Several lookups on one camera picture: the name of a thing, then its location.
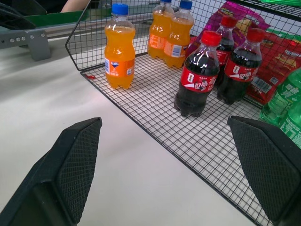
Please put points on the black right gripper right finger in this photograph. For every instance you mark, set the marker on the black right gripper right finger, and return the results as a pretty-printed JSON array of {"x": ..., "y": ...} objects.
[{"x": 270, "y": 169}]

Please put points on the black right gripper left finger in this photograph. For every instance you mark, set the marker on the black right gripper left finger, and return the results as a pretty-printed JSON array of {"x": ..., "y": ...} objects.
[{"x": 70, "y": 164}]

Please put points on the green conveyor belt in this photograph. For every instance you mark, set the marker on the green conveyor belt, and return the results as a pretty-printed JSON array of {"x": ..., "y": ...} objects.
[{"x": 58, "y": 16}]

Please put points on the green soda bottle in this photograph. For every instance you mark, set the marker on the green soda bottle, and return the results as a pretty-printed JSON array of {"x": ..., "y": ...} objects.
[{"x": 285, "y": 103}]

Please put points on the red chip bag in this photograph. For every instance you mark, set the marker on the red chip bag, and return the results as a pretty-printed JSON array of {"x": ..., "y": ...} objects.
[{"x": 275, "y": 66}]

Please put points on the red-capped cola bottle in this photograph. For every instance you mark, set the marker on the red-capped cola bottle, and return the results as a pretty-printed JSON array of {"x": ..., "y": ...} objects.
[
  {"x": 242, "y": 68},
  {"x": 222, "y": 37},
  {"x": 197, "y": 75}
]

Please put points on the orange Fanta soda bottle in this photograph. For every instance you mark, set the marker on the orange Fanta soda bottle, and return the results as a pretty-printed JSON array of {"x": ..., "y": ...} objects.
[
  {"x": 160, "y": 30},
  {"x": 177, "y": 40},
  {"x": 120, "y": 47}
]

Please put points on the black rounded device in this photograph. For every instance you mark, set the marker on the black rounded device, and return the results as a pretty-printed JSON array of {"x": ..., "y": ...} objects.
[{"x": 16, "y": 16}]

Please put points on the magenta chip bag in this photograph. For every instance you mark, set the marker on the magenta chip bag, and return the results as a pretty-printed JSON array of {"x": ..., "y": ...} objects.
[{"x": 223, "y": 11}]

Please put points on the grey metal bracket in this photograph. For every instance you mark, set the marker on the grey metal bracket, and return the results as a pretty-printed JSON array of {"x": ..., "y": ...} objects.
[{"x": 28, "y": 40}]

